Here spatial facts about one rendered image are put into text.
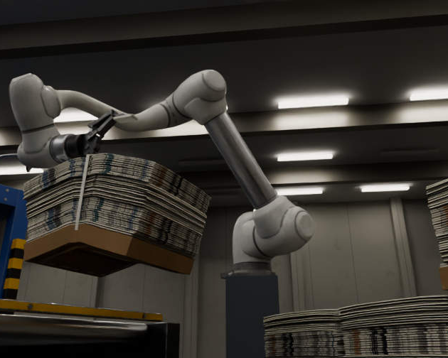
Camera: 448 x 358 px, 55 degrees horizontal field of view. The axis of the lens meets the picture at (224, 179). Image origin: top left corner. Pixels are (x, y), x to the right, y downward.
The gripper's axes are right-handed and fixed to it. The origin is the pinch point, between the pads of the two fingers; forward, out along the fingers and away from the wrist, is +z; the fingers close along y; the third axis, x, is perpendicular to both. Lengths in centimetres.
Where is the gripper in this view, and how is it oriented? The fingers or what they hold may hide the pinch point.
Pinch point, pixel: (129, 138)
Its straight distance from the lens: 127.3
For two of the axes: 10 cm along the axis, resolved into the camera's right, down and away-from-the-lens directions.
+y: -0.5, 9.4, -3.2
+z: 9.1, -0.9, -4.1
